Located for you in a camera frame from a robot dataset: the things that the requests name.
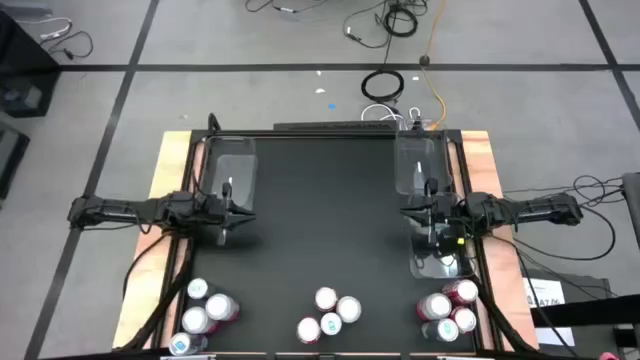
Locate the pink object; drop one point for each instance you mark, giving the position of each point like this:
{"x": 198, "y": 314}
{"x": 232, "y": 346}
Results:
{"x": 609, "y": 356}

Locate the silver blue Red Bull can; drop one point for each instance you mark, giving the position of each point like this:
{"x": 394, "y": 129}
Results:
{"x": 198, "y": 288}
{"x": 446, "y": 330}
{"x": 330, "y": 323}
{"x": 181, "y": 343}

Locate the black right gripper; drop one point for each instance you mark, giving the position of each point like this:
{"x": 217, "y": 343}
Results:
{"x": 450, "y": 222}

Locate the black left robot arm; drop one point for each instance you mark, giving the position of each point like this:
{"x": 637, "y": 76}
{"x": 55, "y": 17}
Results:
{"x": 130, "y": 210}

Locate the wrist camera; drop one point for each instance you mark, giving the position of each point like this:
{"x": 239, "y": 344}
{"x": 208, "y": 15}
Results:
{"x": 450, "y": 207}
{"x": 212, "y": 205}

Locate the black cabinet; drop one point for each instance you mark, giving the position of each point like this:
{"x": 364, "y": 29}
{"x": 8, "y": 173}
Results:
{"x": 20, "y": 75}

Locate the dark equipment case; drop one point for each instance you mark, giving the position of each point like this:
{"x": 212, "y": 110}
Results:
{"x": 10, "y": 160}

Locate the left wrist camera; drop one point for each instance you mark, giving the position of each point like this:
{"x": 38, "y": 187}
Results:
{"x": 212, "y": 205}

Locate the clear plastic bin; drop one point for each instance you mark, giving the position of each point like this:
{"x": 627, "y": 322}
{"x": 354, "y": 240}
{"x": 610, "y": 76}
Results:
{"x": 235, "y": 160}
{"x": 445, "y": 262}
{"x": 415, "y": 160}

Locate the black bar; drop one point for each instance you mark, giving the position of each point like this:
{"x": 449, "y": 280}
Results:
{"x": 590, "y": 311}

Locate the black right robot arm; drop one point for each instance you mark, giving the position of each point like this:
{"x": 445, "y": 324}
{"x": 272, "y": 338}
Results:
{"x": 525, "y": 210}

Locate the black round floor cap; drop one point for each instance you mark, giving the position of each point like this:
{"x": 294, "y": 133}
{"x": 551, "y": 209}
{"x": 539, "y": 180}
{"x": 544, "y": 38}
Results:
{"x": 424, "y": 60}

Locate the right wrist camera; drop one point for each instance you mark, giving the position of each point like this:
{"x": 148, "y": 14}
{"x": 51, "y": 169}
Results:
{"x": 450, "y": 207}

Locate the grey white edge bracket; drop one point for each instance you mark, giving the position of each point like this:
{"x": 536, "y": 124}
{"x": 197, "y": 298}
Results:
{"x": 187, "y": 357}

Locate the white printed paper sheet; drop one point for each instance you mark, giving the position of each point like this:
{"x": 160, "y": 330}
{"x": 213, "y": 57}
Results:
{"x": 542, "y": 290}

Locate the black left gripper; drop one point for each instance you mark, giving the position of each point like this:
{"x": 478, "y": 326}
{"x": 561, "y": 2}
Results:
{"x": 212, "y": 220}

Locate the red Coca-Cola can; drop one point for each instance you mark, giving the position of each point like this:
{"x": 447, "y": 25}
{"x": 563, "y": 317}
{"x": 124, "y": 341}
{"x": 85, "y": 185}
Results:
{"x": 465, "y": 320}
{"x": 308, "y": 330}
{"x": 326, "y": 299}
{"x": 466, "y": 291}

